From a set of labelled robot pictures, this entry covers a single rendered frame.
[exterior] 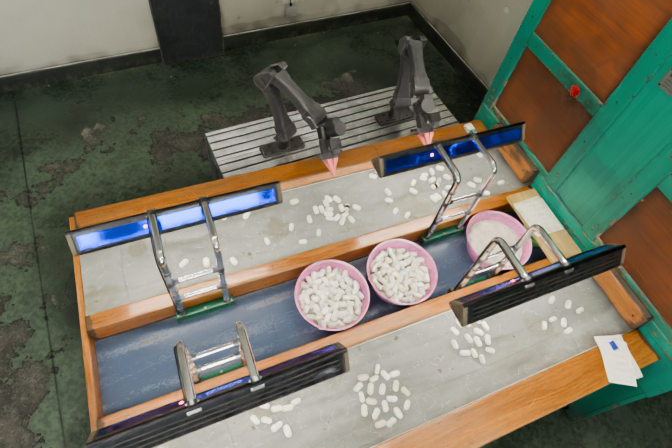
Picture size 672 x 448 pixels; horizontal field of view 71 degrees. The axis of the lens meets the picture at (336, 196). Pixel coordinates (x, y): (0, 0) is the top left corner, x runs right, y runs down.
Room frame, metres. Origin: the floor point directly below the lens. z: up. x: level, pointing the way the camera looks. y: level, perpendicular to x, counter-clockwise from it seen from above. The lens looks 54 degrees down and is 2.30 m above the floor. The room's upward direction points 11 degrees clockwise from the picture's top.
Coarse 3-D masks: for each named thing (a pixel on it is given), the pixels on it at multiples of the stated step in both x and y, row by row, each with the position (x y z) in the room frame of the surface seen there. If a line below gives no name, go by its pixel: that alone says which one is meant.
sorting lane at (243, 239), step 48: (288, 192) 1.10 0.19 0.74; (336, 192) 1.15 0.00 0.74; (384, 192) 1.20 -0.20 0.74; (432, 192) 1.25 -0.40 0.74; (144, 240) 0.76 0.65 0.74; (192, 240) 0.80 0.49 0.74; (240, 240) 0.84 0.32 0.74; (288, 240) 0.88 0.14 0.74; (336, 240) 0.92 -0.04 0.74; (96, 288) 0.55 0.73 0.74; (144, 288) 0.58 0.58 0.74
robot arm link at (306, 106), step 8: (272, 64) 1.47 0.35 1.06; (280, 64) 1.43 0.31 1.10; (264, 72) 1.39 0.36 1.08; (272, 72) 1.38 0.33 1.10; (280, 72) 1.40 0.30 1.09; (256, 80) 1.40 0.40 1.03; (264, 80) 1.38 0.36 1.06; (272, 80) 1.37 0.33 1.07; (280, 80) 1.37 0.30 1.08; (288, 80) 1.38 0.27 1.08; (264, 88) 1.38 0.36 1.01; (280, 88) 1.36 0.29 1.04; (288, 88) 1.35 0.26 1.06; (296, 88) 1.37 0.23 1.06; (288, 96) 1.35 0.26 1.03; (296, 96) 1.34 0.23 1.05; (304, 96) 1.35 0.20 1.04; (296, 104) 1.33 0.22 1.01; (304, 104) 1.32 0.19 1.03; (312, 104) 1.34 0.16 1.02; (304, 112) 1.30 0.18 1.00; (312, 112) 1.30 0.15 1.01; (320, 112) 1.32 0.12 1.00; (304, 120) 1.30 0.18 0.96; (320, 120) 1.30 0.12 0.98
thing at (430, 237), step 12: (480, 144) 1.20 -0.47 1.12; (444, 156) 1.11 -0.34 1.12; (456, 168) 1.07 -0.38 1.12; (492, 168) 1.12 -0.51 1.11; (456, 180) 1.03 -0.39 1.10; (480, 192) 1.11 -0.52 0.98; (444, 204) 1.03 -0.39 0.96; (444, 216) 1.06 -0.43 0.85; (456, 216) 1.08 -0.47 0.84; (468, 216) 1.11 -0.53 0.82; (432, 228) 1.03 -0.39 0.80; (456, 228) 1.11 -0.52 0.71; (420, 240) 1.03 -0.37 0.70; (432, 240) 1.04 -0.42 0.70
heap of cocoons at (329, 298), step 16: (320, 272) 0.77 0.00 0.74; (336, 272) 0.79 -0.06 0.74; (304, 288) 0.71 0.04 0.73; (320, 288) 0.71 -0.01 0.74; (336, 288) 0.73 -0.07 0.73; (352, 288) 0.75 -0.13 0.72; (304, 304) 0.65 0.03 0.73; (320, 304) 0.65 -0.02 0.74; (336, 304) 0.66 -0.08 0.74; (352, 304) 0.68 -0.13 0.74; (320, 320) 0.60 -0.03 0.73; (336, 320) 0.61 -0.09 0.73; (352, 320) 0.62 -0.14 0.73
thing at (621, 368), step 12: (600, 336) 0.74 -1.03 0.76; (612, 336) 0.75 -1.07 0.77; (600, 348) 0.69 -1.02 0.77; (612, 348) 0.70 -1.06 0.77; (624, 348) 0.71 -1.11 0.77; (612, 360) 0.65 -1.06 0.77; (624, 360) 0.66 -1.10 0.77; (612, 372) 0.61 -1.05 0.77; (624, 372) 0.62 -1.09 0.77; (636, 372) 0.63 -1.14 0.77; (624, 384) 0.58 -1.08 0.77; (636, 384) 0.59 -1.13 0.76
